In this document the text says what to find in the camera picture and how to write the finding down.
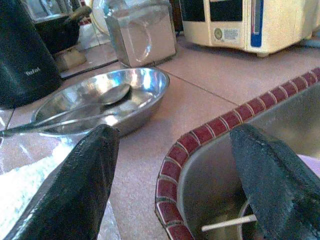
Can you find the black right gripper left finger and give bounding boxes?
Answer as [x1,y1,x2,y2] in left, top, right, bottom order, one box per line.
[3,124,121,240]

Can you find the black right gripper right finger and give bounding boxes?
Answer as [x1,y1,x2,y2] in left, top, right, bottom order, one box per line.
[229,123,320,240]

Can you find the shallow stainless steel dish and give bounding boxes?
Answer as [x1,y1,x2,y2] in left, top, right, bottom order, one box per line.
[31,67,171,137]

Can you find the light purple plastic bowl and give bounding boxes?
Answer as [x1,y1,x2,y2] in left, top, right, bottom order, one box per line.
[298,153,320,176]

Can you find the small stainless steel bowl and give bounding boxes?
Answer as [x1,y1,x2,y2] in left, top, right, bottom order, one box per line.
[236,199,266,240]

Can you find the clear bubble wrap sheet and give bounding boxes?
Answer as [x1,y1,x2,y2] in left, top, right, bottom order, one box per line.
[0,107,118,240]

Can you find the wooden chopstick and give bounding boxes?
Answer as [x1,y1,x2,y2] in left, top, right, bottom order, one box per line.
[201,215,258,232]

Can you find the stainless steel sink basin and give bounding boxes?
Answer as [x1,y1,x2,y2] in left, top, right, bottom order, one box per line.
[174,82,320,240]

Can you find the stainless steel spoon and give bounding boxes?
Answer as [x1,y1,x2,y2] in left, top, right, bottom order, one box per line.
[0,83,132,137]

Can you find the black electric kettle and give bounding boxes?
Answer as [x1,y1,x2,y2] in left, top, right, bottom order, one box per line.
[0,0,63,110]

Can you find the black mortar with pestle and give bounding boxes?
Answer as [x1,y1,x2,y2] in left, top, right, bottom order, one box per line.
[33,5,93,55]

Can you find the blender jar with brown powder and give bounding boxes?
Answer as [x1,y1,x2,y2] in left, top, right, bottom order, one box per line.
[103,0,177,68]

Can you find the cream water ionizer appliance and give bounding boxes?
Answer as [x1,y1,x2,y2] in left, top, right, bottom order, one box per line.
[181,0,313,57]

